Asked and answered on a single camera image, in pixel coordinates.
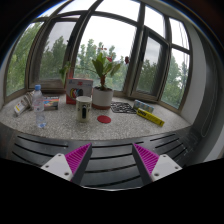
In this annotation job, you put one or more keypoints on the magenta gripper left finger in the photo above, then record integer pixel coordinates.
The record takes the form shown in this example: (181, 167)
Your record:
(70, 166)

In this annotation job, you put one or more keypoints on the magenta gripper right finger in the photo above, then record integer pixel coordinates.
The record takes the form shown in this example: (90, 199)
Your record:
(152, 166)

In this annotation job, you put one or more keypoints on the clear plastic water bottle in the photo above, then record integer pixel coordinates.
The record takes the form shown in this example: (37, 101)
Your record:
(38, 106)

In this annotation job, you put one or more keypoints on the yellow rectangular box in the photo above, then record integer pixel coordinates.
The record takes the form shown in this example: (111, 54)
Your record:
(149, 116)

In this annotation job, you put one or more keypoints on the round red coaster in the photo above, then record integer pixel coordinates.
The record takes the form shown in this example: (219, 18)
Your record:
(104, 119)

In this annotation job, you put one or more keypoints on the light blue flat box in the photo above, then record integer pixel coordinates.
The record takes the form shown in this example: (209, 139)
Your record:
(142, 105)

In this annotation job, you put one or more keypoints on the white mug with dark print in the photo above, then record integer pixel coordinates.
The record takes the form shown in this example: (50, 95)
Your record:
(83, 107)

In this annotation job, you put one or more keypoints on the small colourful box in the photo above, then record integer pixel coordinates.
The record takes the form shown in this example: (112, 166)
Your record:
(51, 103)

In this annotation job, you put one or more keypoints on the black lattice trivet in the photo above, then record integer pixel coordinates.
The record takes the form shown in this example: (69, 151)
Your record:
(120, 107)

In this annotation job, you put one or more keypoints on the white pot with green plant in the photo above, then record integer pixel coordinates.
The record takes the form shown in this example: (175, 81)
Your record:
(103, 66)

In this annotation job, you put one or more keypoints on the crumpled white packet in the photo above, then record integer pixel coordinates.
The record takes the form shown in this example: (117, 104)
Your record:
(24, 104)

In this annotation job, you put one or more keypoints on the red and white box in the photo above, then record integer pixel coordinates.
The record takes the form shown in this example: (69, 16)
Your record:
(76, 87)

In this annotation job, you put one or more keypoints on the dark framed bay window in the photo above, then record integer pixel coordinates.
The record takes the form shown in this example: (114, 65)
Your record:
(153, 48)

